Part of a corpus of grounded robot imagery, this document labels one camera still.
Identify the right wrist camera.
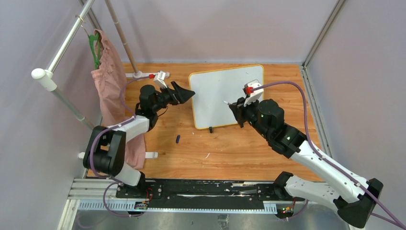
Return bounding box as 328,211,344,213
243,80,264,107

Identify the pink hanging garment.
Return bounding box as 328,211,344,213
91,29,146,169

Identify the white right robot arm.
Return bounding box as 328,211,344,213
228,98,383,229

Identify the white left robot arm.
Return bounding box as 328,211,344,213
82,81,195,198

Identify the yellow framed whiteboard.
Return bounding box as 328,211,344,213
189,64,264,129

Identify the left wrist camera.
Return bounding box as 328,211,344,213
153,71,168,89

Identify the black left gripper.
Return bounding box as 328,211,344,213
152,81,194,113

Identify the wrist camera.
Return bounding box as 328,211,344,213
243,80,264,107
153,71,168,89

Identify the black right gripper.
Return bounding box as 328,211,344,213
230,94,271,139

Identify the silver clothes rack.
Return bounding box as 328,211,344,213
31,0,170,161

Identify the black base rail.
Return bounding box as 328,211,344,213
115,178,304,214

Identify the green clothes hanger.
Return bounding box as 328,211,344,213
88,31,102,69

